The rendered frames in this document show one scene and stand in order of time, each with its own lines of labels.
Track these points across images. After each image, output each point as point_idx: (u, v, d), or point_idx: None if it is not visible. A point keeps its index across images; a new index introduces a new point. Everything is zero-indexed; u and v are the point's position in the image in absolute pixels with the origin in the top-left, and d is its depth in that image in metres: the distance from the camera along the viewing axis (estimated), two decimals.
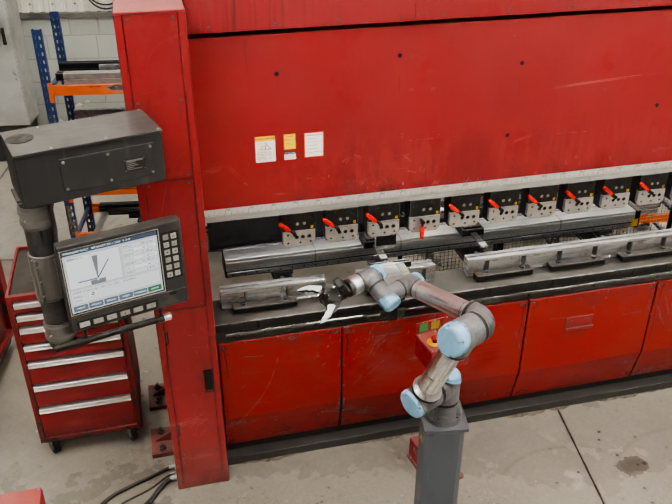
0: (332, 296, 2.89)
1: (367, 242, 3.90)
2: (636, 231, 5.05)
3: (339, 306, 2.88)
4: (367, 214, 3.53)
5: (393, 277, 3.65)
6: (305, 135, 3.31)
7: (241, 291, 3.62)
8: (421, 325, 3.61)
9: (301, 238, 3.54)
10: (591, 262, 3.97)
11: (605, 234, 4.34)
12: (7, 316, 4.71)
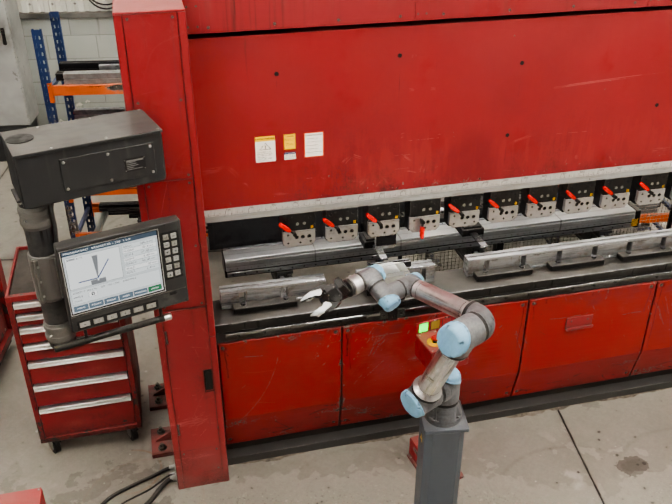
0: (332, 296, 2.89)
1: (367, 242, 3.90)
2: (636, 231, 5.05)
3: (335, 306, 2.88)
4: (367, 214, 3.53)
5: (393, 277, 3.65)
6: (305, 135, 3.31)
7: (241, 291, 3.62)
8: (421, 325, 3.61)
9: (301, 238, 3.54)
10: (591, 262, 3.97)
11: (605, 234, 4.34)
12: (7, 316, 4.71)
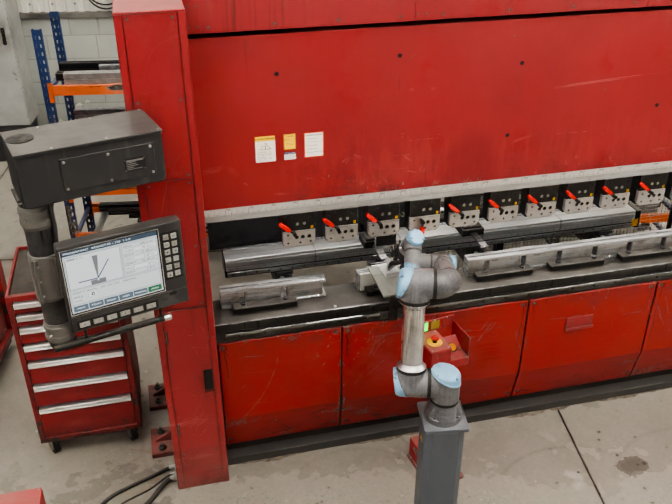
0: None
1: (367, 242, 3.90)
2: (636, 231, 5.05)
3: None
4: (367, 214, 3.53)
5: (393, 277, 3.65)
6: (305, 135, 3.31)
7: (241, 291, 3.62)
8: None
9: (301, 238, 3.54)
10: (591, 262, 3.97)
11: (605, 234, 4.34)
12: (7, 316, 4.71)
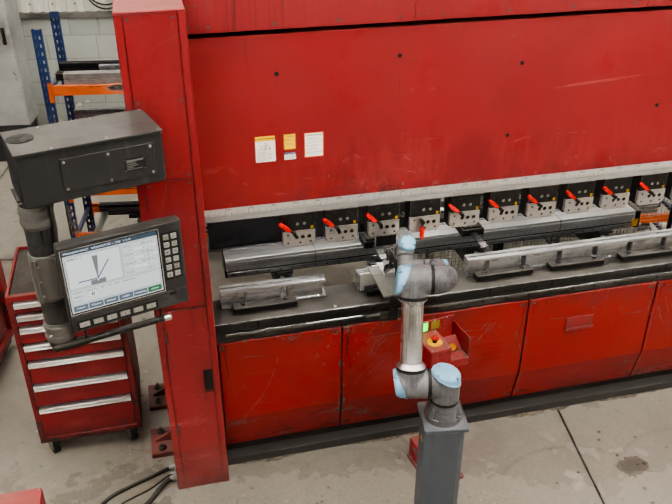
0: None
1: (367, 242, 3.90)
2: (636, 231, 5.05)
3: None
4: (367, 214, 3.53)
5: (393, 277, 3.65)
6: (305, 135, 3.31)
7: (241, 291, 3.62)
8: None
9: (301, 238, 3.54)
10: (591, 262, 3.97)
11: (605, 234, 4.34)
12: (7, 316, 4.71)
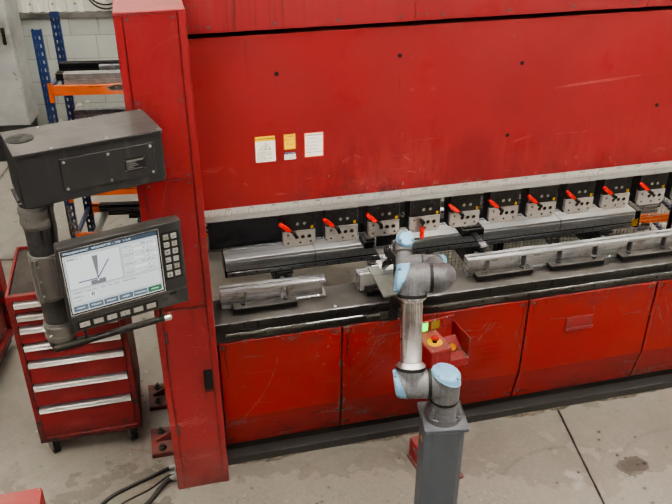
0: None
1: (367, 242, 3.90)
2: (636, 231, 5.05)
3: None
4: (367, 214, 3.53)
5: (393, 277, 3.65)
6: (305, 135, 3.31)
7: (241, 291, 3.62)
8: (421, 325, 3.61)
9: (301, 238, 3.54)
10: (591, 262, 3.97)
11: (605, 234, 4.34)
12: (7, 316, 4.71)
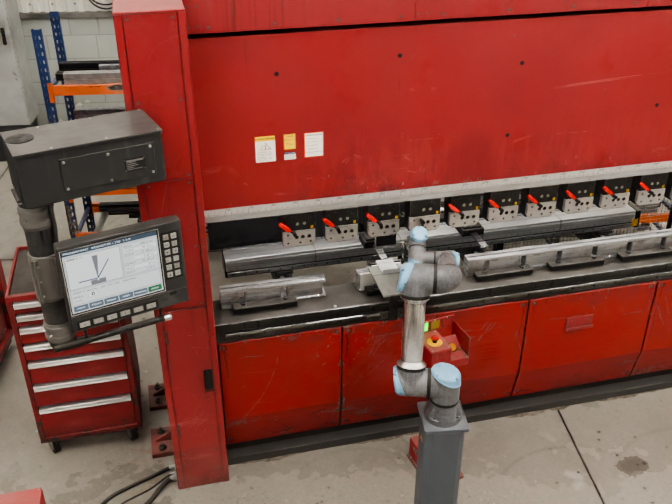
0: None
1: (367, 242, 3.90)
2: (636, 231, 5.05)
3: None
4: (367, 214, 3.53)
5: (393, 277, 3.65)
6: (305, 135, 3.31)
7: (241, 291, 3.62)
8: None
9: (301, 238, 3.54)
10: (591, 262, 3.97)
11: (605, 234, 4.34)
12: (7, 316, 4.71)
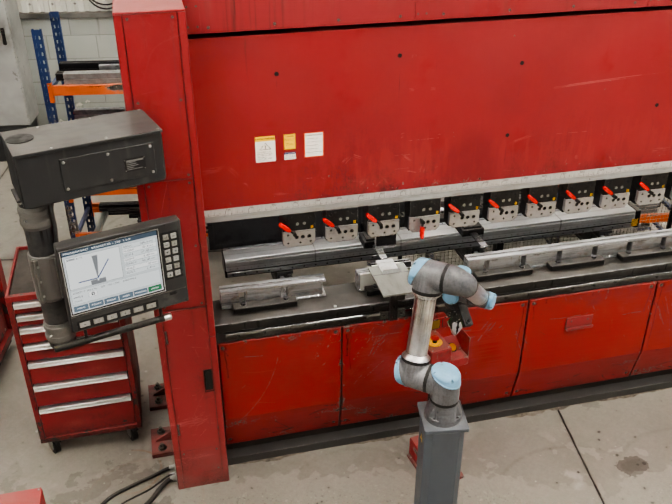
0: None
1: (367, 242, 3.90)
2: (636, 231, 5.05)
3: None
4: (367, 214, 3.53)
5: (393, 277, 3.65)
6: (305, 135, 3.31)
7: (241, 291, 3.62)
8: None
9: (301, 238, 3.54)
10: (591, 262, 3.97)
11: (605, 234, 4.34)
12: (7, 316, 4.71)
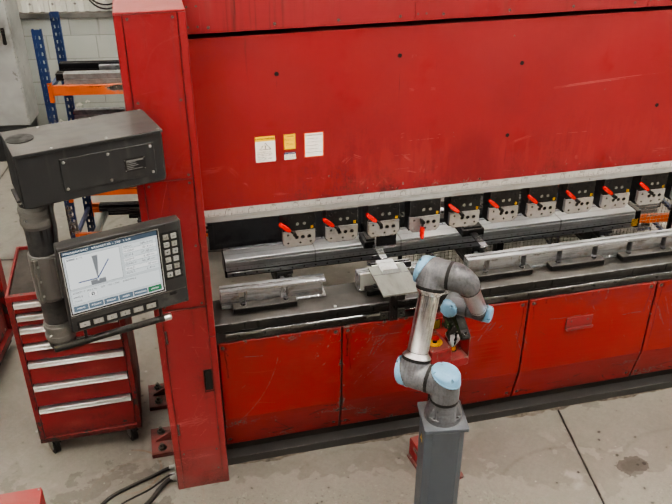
0: None
1: (367, 242, 3.90)
2: (636, 231, 5.05)
3: None
4: (367, 214, 3.53)
5: (393, 277, 3.65)
6: (305, 135, 3.31)
7: (241, 291, 3.62)
8: None
9: (301, 238, 3.54)
10: (591, 262, 3.97)
11: (605, 234, 4.34)
12: (7, 316, 4.71)
